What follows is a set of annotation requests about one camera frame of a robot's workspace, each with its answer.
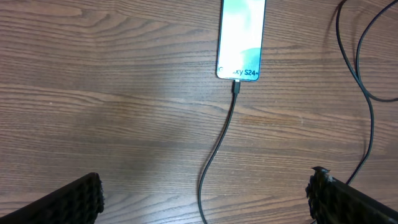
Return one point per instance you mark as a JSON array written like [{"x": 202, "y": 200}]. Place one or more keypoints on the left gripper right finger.
[{"x": 333, "y": 202}]

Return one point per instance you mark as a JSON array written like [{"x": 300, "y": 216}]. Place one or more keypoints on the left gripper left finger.
[{"x": 80, "y": 202}]

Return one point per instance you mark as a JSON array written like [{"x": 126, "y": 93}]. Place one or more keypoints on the Galaxy smartphone blue screen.
[{"x": 240, "y": 42}]

